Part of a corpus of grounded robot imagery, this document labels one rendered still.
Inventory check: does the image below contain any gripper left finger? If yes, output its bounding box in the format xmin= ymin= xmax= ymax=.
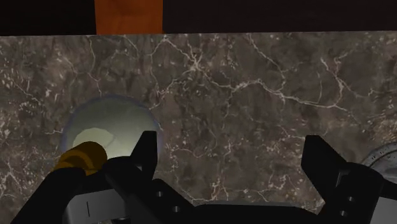
xmin=102 ymin=130 xmax=195 ymax=224

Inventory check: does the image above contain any grey round plate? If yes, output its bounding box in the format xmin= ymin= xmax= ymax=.
xmin=361 ymin=143 xmax=397 ymax=224

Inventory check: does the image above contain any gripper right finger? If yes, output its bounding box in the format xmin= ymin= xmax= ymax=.
xmin=300 ymin=134 xmax=397 ymax=224

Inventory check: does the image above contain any black bottle with yellow cap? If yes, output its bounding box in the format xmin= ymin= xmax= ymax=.
xmin=10 ymin=141 xmax=131 ymax=224

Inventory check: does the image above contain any white bowl with blue rim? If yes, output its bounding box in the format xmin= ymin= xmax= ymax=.
xmin=60 ymin=94 xmax=163 ymax=162

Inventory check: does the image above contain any orange robot stand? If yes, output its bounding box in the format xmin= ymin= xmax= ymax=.
xmin=94 ymin=0 xmax=164 ymax=35

